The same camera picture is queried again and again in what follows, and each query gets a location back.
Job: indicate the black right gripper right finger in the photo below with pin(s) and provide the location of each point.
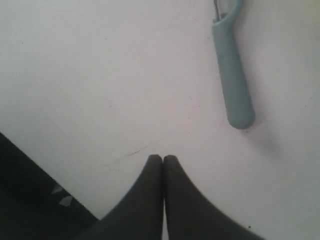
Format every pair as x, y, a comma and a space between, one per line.
189, 215

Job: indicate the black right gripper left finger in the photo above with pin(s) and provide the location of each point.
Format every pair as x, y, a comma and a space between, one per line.
139, 214

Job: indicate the teal handled peeler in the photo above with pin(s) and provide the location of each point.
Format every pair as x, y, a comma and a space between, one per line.
237, 98

